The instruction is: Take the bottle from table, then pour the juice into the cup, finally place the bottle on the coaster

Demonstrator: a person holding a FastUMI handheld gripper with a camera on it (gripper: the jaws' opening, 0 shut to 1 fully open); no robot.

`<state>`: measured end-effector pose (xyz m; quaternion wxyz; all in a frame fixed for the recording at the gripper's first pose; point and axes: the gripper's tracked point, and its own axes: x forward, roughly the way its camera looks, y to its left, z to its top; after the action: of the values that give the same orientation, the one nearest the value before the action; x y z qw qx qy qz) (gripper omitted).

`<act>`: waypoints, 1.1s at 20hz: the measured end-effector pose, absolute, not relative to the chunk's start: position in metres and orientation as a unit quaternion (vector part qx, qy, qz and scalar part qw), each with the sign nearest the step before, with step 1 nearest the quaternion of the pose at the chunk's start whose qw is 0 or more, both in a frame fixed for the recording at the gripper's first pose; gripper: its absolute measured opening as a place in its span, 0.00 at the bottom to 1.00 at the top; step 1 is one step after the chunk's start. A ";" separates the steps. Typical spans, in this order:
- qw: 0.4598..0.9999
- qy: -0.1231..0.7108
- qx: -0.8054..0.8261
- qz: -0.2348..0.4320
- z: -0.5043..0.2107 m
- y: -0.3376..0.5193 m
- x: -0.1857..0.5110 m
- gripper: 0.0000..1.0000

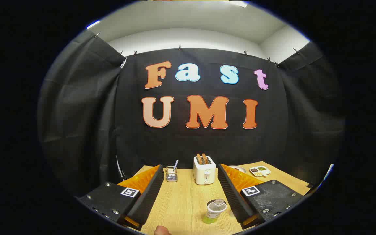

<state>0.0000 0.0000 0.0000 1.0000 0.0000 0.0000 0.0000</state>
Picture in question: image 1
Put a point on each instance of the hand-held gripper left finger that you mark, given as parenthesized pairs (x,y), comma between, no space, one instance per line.
(148,195)

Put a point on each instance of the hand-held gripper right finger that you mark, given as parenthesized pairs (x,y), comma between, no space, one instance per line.
(232,195)

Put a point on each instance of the clear juice bottle white label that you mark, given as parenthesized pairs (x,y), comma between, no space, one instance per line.
(214,210)

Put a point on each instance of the white oval plate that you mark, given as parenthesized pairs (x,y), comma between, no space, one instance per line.
(238,169)

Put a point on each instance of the wooden table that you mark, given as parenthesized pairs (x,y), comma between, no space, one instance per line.
(183,202)

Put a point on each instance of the white toaster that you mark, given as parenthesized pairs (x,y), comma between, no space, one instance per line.
(204,174)

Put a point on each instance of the white divided seasoning dish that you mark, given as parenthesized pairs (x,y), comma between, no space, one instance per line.
(259,171)

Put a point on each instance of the blue striped straw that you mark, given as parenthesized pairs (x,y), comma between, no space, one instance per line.
(175,164)

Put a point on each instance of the brown toast slice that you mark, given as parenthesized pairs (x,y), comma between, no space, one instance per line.
(205,158)
(199,159)

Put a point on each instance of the black backdrop cloth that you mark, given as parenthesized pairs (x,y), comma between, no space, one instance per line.
(207,143)

